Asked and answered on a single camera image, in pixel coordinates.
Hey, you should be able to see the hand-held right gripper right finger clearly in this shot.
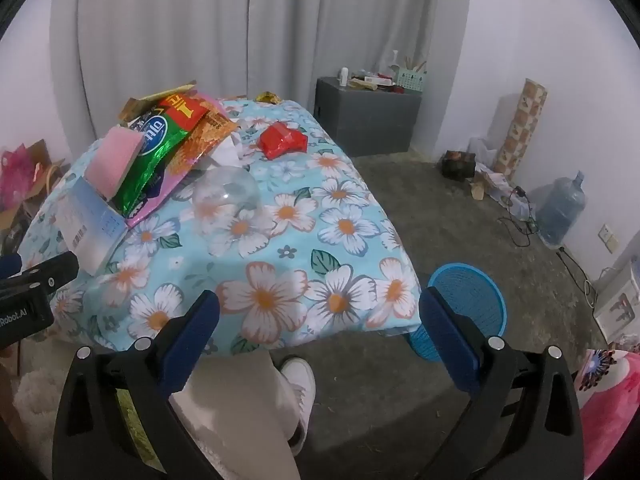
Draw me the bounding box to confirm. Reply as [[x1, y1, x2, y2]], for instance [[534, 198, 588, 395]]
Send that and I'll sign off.
[[419, 286, 586, 480]]

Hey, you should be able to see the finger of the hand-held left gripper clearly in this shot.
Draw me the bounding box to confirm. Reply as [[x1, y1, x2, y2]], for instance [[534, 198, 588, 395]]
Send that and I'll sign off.
[[0, 251, 81, 306], [0, 254, 24, 280]]

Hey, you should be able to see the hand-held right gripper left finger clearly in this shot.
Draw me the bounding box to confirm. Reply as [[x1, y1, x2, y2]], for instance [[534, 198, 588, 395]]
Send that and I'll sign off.
[[52, 289, 233, 480]]

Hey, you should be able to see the white cardboard box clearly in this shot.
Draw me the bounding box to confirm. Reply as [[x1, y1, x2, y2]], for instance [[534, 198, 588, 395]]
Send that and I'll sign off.
[[54, 175, 128, 276]]

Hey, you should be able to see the blue wastebasket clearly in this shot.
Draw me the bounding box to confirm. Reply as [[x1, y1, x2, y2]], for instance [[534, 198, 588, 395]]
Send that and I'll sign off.
[[407, 261, 507, 365]]

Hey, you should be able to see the pink snack packet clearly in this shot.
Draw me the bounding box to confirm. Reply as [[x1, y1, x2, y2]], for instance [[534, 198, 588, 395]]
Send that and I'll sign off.
[[125, 160, 201, 231]]

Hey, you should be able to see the pink sponge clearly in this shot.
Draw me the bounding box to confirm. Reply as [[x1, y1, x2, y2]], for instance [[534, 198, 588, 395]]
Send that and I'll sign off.
[[84, 127, 143, 201]]

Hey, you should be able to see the clear plastic bowl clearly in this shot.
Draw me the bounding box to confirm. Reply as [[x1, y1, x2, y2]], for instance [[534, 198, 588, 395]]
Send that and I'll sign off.
[[191, 167, 262, 241]]

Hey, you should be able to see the green chip bag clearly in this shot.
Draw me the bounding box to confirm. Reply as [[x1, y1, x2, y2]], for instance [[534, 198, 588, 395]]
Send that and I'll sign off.
[[107, 92, 201, 216]]

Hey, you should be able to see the white tissue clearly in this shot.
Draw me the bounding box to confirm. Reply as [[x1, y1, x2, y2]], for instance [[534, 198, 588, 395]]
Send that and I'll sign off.
[[207, 130, 256, 168]]

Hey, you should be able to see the orange snack packet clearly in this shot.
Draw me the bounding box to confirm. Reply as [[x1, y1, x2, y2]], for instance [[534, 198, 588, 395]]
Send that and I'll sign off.
[[165, 87, 240, 178]]

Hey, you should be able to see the red wrapper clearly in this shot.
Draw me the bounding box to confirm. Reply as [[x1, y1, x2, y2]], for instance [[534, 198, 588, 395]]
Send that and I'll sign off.
[[257, 121, 308, 160]]

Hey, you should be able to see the person's leg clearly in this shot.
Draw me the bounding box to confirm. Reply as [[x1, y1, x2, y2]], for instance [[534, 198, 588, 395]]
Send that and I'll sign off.
[[167, 347, 301, 480]]

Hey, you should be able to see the pink plastic bag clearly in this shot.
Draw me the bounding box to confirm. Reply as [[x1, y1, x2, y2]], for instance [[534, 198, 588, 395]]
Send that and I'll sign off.
[[0, 144, 38, 211]]

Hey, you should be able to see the white shoe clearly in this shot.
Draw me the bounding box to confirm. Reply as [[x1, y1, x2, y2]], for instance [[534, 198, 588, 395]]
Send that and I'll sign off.
[[280, 357, 317, 456]]

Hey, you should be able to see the floral blue tablecloth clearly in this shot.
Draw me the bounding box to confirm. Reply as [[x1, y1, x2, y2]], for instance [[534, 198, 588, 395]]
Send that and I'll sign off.
[[22, 97, 423, 358]]

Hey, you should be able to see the white appliance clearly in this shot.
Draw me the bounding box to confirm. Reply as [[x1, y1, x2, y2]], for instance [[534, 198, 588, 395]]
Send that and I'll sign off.
[[592, 265, 640, 341]]

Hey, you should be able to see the blue water jug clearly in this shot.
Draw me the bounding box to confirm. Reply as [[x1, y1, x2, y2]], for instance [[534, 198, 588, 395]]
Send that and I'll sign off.
[[535, 171, 587, 246]]

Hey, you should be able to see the pink printed bag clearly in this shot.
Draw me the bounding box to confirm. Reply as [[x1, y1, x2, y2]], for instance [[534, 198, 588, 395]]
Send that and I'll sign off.
[[570, 347, 640, 478]]

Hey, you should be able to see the dark box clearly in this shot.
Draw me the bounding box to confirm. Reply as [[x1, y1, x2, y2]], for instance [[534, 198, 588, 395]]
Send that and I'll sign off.
[[440, 149, 476, 181]]

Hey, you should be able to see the white plastic bag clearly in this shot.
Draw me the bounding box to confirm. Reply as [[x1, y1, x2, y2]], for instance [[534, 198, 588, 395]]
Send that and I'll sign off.
[[470, 135, 501, 171]]

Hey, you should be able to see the checkered tall box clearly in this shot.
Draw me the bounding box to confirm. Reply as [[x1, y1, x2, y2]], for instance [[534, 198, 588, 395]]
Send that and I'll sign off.
[[492, 78, 548, 183]]

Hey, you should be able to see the grey cabinet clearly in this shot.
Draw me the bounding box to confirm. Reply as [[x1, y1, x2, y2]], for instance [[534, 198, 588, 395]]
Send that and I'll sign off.
[[314, 76, 423, 157]]

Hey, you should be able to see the green pen holder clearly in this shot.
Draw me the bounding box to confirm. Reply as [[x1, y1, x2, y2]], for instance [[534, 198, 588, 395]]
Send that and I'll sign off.
[[397, 65, 427, 92]]

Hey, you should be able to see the white curtain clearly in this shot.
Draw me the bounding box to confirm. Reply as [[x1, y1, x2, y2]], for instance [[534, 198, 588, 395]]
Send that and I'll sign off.
[[50, 0, 473, 151]]

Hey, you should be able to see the black cable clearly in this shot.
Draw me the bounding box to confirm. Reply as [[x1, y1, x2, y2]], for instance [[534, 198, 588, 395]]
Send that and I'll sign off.
[[497, 185, 538, 248], [555, 245, 601, 306]]

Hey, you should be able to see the wall socket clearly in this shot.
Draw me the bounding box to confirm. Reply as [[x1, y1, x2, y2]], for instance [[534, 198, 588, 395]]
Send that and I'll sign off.
[[599, 224, 621, 253]]

